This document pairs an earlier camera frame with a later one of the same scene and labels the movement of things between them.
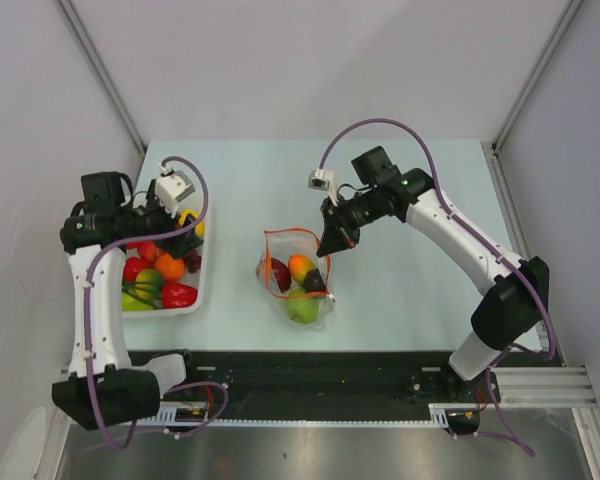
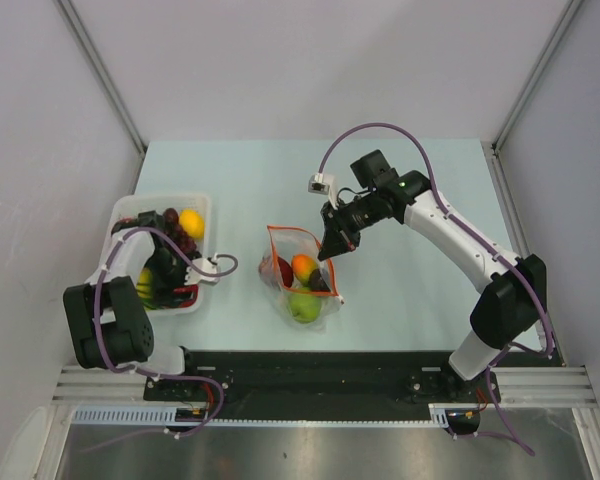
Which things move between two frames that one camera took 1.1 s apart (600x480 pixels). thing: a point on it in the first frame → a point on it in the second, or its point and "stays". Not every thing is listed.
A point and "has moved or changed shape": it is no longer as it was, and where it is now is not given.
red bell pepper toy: [176, 295] stays
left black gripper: [178, 245] → [163, 292]
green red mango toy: [299, 266] stays
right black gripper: [334, 239] stays
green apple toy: [302, 307] stays
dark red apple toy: [282, 274] has moved or changed shape
